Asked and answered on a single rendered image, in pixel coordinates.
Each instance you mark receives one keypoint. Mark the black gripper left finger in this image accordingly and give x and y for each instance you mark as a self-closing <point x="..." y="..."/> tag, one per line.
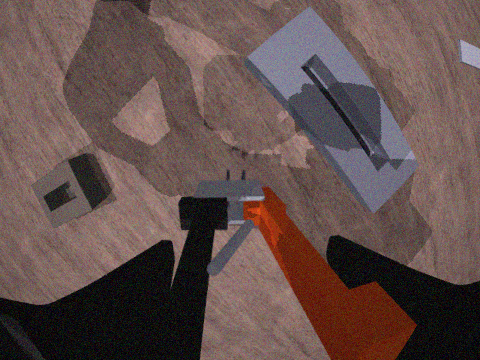
<point x="83" y="325"/>

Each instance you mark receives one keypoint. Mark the black rod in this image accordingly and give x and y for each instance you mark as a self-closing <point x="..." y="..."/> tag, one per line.
<point x="337" y="109"/>

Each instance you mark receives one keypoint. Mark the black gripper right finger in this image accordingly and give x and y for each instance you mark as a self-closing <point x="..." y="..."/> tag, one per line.
<point x="447" y="316"/>

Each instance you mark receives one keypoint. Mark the grey rectangular block with narrow slot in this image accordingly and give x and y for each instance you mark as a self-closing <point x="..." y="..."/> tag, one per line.
<point x="307" y="41"/>

